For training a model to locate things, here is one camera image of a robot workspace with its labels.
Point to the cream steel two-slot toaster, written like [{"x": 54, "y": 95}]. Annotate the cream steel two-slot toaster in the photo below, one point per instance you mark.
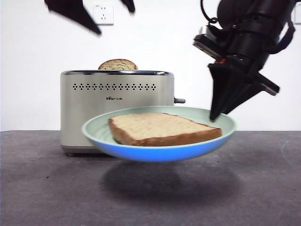
[{"x": 94, "y": 117}]

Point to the white wall plate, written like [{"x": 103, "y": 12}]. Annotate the white wall plate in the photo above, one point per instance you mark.
[{"x": 298, "y": 16}]

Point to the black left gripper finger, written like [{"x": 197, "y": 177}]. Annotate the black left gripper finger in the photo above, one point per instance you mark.
[
  {"x": 75, "y": 14},
  {"x": 130, "y": 5}
]

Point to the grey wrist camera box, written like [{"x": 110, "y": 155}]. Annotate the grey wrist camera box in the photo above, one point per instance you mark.
[{"x": 207, "y": 42}]

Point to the square toast bread slice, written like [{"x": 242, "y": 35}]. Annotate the square toast bread slice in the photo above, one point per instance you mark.
[{"x": 160, "y": 127}]

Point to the pale green round plate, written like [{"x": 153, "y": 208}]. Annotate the pale green round plate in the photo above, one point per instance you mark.
[{"x": 152, "y": 153}]

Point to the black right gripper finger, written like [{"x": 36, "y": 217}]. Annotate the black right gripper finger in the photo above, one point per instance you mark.
[
  {"x": 225, "y": 82},
  {"x": 244, "y": 96}
]

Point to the round-topped toast bread slice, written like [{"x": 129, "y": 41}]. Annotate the round-topped toast bread slice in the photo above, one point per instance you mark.
[{"x": 117, "y": 64}]

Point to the white wall power socket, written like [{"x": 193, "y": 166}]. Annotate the white wall power socket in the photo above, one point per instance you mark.
[{"x": 104, "y": 14}]

